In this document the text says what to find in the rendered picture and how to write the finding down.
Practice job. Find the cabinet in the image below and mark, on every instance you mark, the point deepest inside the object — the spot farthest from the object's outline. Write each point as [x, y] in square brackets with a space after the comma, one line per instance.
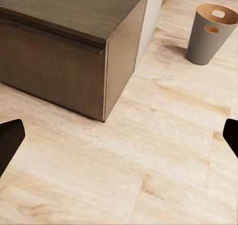
[79, 54]

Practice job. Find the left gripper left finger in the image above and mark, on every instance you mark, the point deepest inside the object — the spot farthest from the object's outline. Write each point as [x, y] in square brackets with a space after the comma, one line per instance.
[12, 134]

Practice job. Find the trash can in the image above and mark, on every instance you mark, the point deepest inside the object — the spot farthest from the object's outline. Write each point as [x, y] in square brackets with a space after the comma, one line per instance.
[209, 33]

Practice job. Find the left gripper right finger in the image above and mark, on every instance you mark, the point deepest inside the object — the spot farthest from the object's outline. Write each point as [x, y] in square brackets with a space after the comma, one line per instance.
[230, 134]

